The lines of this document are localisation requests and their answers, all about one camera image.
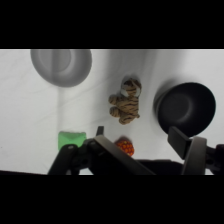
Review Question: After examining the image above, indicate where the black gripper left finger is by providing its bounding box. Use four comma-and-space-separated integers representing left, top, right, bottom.
47, 125, 156, 176

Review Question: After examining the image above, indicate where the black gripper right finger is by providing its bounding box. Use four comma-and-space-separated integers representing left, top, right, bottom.
167, 125, 224, 176

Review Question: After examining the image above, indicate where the green triangle block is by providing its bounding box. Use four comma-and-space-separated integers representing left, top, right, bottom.
57, 130, 87, 152

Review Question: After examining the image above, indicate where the orange red bumpy ball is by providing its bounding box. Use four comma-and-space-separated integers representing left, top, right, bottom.
114, 139, 135, 158

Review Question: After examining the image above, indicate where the black bowl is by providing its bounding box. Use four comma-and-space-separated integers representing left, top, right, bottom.
153, 81, 217, 138

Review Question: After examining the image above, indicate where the plush tiger toy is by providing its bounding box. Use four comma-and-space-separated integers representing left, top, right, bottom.
108, 77, 143, 126

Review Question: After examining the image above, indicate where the grey bowl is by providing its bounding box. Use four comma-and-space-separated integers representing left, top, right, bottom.
30, 49, 93, 88

